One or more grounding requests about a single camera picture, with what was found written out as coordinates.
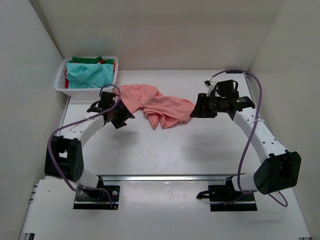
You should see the pink t shirt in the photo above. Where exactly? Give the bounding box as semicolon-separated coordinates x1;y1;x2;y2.
119;84;195;130

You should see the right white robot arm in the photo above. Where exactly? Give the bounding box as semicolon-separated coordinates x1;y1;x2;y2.
190;93;302;195

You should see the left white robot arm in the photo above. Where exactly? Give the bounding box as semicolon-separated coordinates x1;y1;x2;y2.
44;99;134;201

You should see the black label plate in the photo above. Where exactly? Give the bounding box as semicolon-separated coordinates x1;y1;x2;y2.
225;69;243;74

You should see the teal t shirt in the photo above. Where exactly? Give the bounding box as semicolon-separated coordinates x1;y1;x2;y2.
66;62;114;89

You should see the green t shirt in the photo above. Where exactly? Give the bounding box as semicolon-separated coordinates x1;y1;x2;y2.
69;56;104;64

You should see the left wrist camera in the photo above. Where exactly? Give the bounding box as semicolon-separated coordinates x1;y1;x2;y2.
98;91;117;109

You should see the aluminium rail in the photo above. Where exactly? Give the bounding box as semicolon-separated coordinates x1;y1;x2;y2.
44;99;283;183

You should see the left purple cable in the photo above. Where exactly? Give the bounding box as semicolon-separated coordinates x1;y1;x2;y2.
46;83;123;210

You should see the purple cable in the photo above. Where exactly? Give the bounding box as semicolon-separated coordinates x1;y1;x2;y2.
209;69;289;208
46;83;123;210

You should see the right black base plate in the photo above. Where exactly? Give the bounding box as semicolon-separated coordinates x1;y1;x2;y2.
196;185;258;212

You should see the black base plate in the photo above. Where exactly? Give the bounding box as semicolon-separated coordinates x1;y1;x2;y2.
73;182;121;211
196;185;258;212

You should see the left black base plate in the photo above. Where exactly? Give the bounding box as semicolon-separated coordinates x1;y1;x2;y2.
73;182;121;211

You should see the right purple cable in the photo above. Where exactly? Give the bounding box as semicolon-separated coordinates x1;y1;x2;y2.
209;69;289;208

